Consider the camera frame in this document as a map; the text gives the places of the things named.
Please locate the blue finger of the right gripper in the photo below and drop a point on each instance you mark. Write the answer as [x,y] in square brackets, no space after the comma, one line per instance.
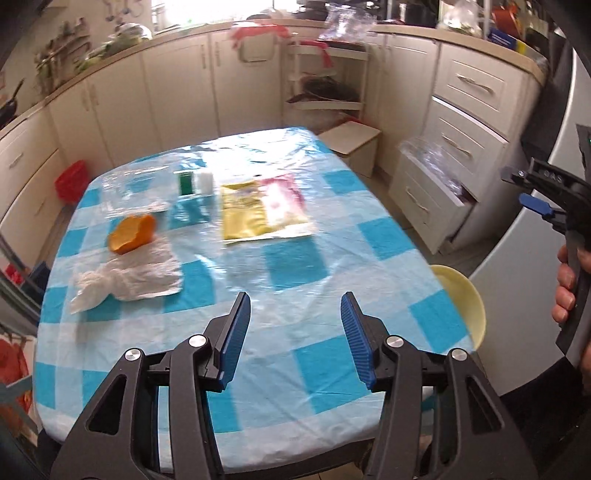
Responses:
[536,205]

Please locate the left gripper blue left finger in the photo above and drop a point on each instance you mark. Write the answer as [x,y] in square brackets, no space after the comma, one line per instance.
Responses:
[230,341]

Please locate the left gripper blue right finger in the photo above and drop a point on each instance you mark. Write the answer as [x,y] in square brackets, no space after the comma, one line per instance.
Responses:
[358,330]

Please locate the white tissue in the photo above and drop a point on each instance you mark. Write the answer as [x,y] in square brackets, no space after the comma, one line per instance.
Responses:
[150,271]

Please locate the yellow red snack wrapper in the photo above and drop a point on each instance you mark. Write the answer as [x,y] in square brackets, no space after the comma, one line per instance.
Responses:
[264,208]

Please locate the orange peel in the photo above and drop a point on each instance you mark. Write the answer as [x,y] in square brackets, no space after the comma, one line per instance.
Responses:
[131,233]

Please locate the clear tea bottle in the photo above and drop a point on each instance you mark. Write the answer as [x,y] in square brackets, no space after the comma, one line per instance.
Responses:
[151,189]

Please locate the yellow plastic trash bin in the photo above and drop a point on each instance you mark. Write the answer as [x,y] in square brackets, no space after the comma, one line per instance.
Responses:
[466,299]

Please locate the person's right hand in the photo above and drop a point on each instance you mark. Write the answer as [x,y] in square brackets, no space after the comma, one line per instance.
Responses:
[564,303]

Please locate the open white bottom drawer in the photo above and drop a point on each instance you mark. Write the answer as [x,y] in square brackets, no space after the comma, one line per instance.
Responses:
[431,207]

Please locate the clear plastic bag in drawer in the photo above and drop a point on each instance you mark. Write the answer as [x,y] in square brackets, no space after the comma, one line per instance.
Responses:
[436,159]

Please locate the blue checkered tablecloth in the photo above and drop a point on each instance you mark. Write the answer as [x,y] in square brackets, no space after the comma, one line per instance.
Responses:
[296,393]

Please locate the white drawer cabinet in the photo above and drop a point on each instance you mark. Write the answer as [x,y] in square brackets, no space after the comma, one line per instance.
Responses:
[477,112]

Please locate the small white wooden stool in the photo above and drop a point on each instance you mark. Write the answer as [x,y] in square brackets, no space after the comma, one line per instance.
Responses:
[356,144]

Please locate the white open shelf rack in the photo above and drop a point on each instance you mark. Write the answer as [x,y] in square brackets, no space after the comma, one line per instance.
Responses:
[305,57]

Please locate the black frying pan on shelf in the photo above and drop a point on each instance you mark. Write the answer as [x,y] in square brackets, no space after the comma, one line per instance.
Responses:
[325,89]

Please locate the white lower cabinet row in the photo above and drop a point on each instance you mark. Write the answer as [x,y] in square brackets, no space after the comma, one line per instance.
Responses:
[145,100]

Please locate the clear bag on countertop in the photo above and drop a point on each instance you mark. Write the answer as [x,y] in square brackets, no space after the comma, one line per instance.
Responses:
[347,23]

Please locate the red bag on cabinet handle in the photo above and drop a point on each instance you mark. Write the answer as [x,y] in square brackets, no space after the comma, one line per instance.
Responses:
[256,42]

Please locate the black wok on wall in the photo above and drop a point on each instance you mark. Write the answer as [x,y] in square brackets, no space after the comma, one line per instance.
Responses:
[9,109]

